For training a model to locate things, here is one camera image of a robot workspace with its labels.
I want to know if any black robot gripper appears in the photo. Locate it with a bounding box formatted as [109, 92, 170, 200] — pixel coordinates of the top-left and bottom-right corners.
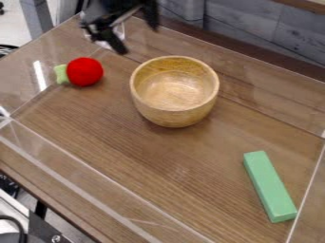
[81, 0, 161, 55]

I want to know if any red plush fruit green leaf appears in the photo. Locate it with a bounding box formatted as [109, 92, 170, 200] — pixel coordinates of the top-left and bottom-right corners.
[54, 57, 105, 87]

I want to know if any wooden bowl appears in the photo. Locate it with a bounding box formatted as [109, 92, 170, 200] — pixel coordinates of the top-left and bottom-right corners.
[130, 55, 220, 128]

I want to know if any green rectangular block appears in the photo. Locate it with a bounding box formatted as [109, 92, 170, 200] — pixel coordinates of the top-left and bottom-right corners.
[244, 151, 297, 223]

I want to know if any black equipment lower left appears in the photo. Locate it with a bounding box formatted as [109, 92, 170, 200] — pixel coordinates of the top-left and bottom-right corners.
[0, 173, 73, 243]

